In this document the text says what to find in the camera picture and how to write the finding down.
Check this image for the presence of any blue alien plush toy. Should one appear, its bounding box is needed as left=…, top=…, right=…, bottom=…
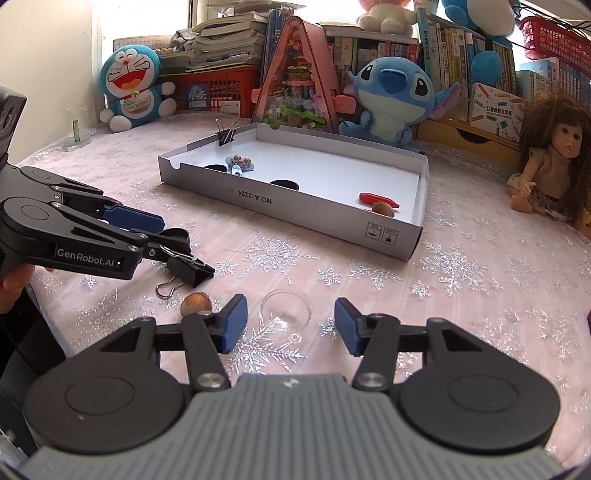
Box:
left=339, top=55, right=462, bottom=148

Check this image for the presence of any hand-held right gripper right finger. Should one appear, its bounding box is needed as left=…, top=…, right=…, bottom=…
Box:
left=334, top=298, right=509, bottom=394

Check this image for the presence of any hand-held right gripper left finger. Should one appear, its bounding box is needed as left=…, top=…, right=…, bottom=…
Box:
left=73, top=294, right=249, bottom=394

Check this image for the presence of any row of tall books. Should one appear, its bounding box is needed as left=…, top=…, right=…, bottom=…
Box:
left=418, top=9, right=518, bottom=100

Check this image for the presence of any grid patterned board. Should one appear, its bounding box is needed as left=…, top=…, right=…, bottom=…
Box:
left=113, top=37, right=176, bottom=62

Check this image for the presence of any blue cat plush toy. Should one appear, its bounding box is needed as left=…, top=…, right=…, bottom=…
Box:
left=99, top=44, right=178, bottom=134

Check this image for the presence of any wooden drawer shelf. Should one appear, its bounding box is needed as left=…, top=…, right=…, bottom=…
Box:
left=418, top=117, right=525, bottom=153

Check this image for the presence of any white cardboard box tray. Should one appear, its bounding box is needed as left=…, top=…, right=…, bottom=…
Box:
left=158, top=122, right=429, bottom=262

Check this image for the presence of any red plastic crate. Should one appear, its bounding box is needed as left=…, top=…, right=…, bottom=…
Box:
left=171, top=65, right=262, bottom=117

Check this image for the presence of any pink snowflake tablecloth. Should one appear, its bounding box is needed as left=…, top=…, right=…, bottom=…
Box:
left=14, top=111, right=591, bottom=462

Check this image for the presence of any pink triangular house model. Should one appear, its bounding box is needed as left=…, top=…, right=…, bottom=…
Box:
left=252, top=16, right=356, bottom=134

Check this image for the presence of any small red plastic tube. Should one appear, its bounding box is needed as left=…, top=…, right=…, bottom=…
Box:
left=359, top=191, right=402, bottom=209

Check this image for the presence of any stack of books and papers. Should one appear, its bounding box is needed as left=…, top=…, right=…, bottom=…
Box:
left=173, top=0, right=305, bottom=72

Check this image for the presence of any row of upright books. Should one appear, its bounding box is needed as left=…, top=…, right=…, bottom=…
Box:
left=323, top=25, right=421, bottom=90

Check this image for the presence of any blue white plush toy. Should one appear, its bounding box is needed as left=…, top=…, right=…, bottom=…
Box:
left=441, top=0, right=522, bottom=86

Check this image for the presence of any person's left hand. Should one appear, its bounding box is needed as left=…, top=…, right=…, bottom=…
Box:
left=0, top=268, right=32, bottom=315

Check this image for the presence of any white colourful printed box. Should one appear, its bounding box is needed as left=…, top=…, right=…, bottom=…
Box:
left=468, top=82, right=529, bottom=138

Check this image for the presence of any black binder clip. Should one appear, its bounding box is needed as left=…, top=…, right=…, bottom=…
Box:
left=215, top=119, right=238, bottom=147
left=156, top=244, right=216, bottom=301

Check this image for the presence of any clear plastic dome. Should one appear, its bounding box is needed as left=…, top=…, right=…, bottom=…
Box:
left=260, top=289, right=311, bottom=344

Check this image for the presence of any row of blue spined books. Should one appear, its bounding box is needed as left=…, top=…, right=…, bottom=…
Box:
left=515, top=58, right=591, bottom=100

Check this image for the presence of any red plastic basket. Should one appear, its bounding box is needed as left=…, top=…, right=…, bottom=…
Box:
left=519, top=16, right=591, bottom=77

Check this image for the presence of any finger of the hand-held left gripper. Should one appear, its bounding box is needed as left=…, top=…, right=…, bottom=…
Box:
left=21, top=166, right=165, bottom=232
left=55, top=202, right=192, bottom=262

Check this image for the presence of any white pink bunny plush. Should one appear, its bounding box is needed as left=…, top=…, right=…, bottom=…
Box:
left=355, top=0, right=419, bottom=35

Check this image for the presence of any brown haired doll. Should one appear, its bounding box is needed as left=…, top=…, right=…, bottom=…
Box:
left=507, top=90, right=591, bottom=227

